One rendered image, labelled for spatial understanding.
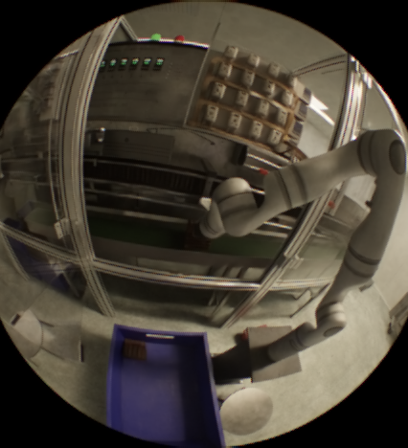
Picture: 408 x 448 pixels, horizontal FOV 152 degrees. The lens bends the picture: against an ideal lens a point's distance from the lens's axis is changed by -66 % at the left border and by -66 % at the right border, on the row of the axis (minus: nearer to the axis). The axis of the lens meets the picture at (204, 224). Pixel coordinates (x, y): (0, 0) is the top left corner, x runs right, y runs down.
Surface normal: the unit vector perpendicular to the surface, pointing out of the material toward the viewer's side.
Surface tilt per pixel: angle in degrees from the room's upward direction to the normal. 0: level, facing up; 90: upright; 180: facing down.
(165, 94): 90
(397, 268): 90
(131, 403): 0
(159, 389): 0
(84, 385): 0
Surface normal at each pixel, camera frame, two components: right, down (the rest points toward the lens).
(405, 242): -0.96, -0.17
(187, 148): 0.08, 0.54
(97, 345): 0.26, -0.83
